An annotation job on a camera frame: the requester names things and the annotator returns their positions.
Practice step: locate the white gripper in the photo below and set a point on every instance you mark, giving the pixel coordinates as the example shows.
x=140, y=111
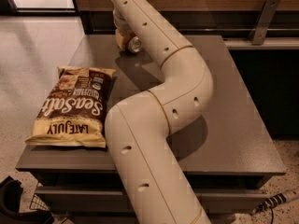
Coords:
x=121, y=28

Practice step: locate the red coke can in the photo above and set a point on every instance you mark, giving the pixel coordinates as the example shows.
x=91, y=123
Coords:
x=134, y=45

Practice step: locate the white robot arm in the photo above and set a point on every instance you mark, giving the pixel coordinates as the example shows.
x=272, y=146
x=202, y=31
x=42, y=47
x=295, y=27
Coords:
x=137, y=127

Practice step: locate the Late July chips bag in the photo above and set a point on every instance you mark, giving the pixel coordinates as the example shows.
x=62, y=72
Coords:
x=74, y=112

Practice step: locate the black object at floor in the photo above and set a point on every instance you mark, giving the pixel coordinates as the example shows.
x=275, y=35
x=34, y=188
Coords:
x=10, y=202

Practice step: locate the right metal bracket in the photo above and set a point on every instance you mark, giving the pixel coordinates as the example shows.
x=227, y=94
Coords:
x=258, y=34

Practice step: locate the wire basket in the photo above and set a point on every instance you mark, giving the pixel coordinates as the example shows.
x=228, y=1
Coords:
x=37, y=204

